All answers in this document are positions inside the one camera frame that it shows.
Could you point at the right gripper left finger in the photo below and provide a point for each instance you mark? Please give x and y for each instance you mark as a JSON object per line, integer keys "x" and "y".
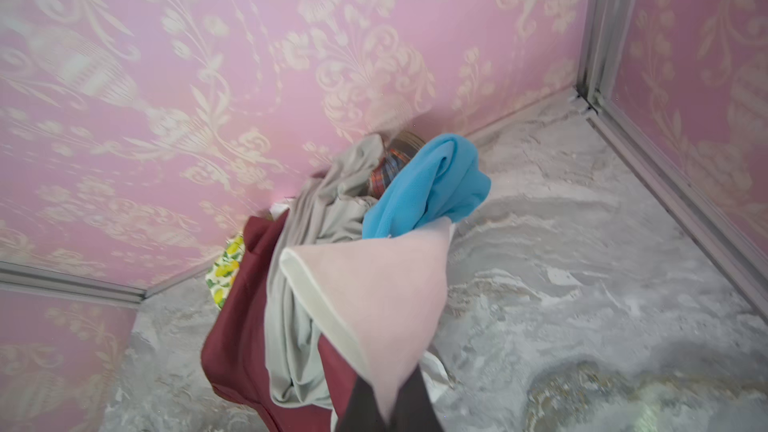
{"x": 361, "y": 414}

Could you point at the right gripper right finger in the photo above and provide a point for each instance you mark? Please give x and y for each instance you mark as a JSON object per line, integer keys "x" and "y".
{"x": 413, "y": 411}

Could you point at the white cloth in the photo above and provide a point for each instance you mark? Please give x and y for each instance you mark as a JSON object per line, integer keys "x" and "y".
{"x": 389, "y": 293}

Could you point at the maroon cloth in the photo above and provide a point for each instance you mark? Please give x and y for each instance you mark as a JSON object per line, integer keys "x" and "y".
{"x": 233, "y": 354}

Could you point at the yellow floral cloth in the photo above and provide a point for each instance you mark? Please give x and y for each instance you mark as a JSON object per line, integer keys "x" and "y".
{"x": 221, "y": 275}

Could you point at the grey cloth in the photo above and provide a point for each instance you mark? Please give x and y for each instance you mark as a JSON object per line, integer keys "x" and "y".
{"x": 324, "y": 220}

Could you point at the blue cloth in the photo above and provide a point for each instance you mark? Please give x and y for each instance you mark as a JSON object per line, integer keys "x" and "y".
{"x": 443, "y": 180}

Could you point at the plaid cloth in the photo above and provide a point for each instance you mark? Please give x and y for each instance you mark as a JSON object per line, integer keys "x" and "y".
{"x": 399, "y": 152}

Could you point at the left aluminium corner post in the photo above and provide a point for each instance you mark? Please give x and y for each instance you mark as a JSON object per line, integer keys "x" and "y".
{"x": 34, "y": 279}

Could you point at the aluminium corner post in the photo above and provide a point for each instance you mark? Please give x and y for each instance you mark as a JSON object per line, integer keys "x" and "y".
{"x": 679, "y": 89}
{"x": 34, "y": 279}

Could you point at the right aluminium corner post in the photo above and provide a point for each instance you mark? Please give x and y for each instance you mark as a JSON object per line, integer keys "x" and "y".
{"x": 679, "y": 89}

